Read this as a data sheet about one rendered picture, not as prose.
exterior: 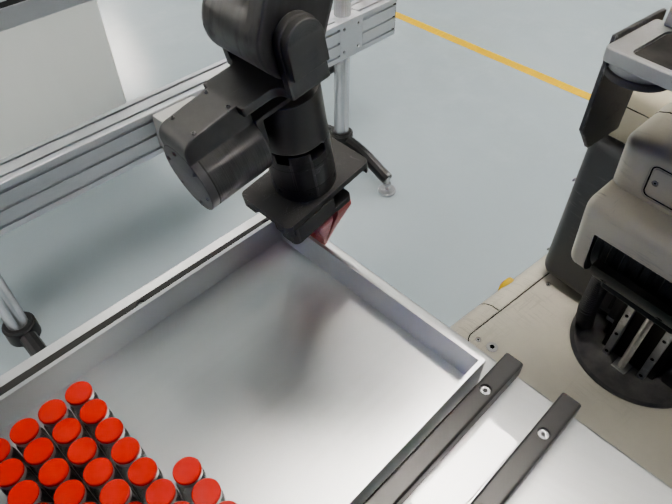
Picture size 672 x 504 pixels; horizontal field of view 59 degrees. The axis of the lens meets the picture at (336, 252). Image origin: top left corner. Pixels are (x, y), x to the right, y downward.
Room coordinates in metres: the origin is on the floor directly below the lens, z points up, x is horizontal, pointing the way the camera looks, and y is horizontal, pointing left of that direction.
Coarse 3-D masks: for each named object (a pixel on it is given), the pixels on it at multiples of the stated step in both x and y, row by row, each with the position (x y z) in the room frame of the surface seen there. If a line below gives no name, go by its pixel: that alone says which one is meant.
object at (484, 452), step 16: (480, 432) 0.23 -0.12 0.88; (496, 432) 0.23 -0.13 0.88; (464, 448) 0.22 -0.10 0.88; (480, 448) 0.22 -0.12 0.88; (496, 448) 0.22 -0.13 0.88; (512, 448) 0.22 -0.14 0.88; (448, 464) 0.20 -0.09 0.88; (464, 464) 0.20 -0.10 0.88; (480, 464) 0.20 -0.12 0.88; (496, 464) 0.20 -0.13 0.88; (432, 480) 0.19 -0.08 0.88; (448, 480) 0.19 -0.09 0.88; (464, 480) 0.19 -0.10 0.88; (480, 480) 0.19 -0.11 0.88; (432, 496) 0.18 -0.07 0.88; (448, 496) 0.18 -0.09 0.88; (464, 496) 0.18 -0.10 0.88
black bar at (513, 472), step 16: (560, 400) 0.25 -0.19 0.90; (544, 416) 0.23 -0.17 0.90; (560, 416) 0.23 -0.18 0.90; (544, 432) 0.22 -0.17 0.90; (560, 432) 0.22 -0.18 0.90; (528, 448) 0.21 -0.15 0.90; (544, 448) 0.21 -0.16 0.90; (512, 464) 0.19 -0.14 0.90; (528, 464) 0.19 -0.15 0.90; (496, 480) 0.18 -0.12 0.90; (512, 480) 0.18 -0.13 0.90; (480, 496) 0.17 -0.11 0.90; (496, 496) 0.17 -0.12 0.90
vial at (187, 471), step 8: (176, 464) 0.18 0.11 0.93; (184, 464) 0.18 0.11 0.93; (192, 464) 0.18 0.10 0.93; (200, 464) 0.18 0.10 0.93; (176, 472) 0.18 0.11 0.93; (184, 472) 0.18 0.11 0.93; (192, 472) 0.18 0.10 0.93; (200, 472) 0.18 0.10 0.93; (176, 480) 0.17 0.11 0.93; (184, 480) 0.17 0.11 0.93; (192, 480) 0.17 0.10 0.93; (184, 488) 0.17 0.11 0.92; (192, 488) 0.17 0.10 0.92; (184, 496) 0.17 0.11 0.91
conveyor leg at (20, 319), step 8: (0, 280) 0.89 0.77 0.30; (0, 288) 0.88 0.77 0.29; (8, 288) 0.90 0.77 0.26; (0, 296) 0.87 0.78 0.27; (8, 296) 0.88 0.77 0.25; (0, 304) 0.87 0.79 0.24; (8, 304) 0.88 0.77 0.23; (16, 304) 0.89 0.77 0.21; (0, 312) 0.87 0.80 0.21; (8, 312) 0.87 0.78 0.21; (16, 312) 0.88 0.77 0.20; (8, 320) 0.87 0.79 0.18; (16, 320) 0.87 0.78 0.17; (24, 320) 0.89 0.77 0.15; (8, 328) 0.87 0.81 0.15; (16, 328) 0.87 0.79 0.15
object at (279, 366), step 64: (256, 256) 0.43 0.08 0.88; (320, 256) 0.41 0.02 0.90; (128, 320) 0.32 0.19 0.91; (192, 320) 0.34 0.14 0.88; (256, 320) 0.34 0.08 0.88; (320, 320) 0.34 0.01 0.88; (384, 320) 0.34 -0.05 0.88; (64, 384) 0.27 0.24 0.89; (128, 384) 0.27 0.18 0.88; (192, 384) 0.27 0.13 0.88; (256, 384) 0.27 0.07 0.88; (320, 384) 0.27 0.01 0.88; (384, 384) 0.27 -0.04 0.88; (448, 384) 0.27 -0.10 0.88; (192, 448) 0.22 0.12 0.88; (256, 448) 0.22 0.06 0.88; (320, 448) 0.22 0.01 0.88; (384, 448) 0.22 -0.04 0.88
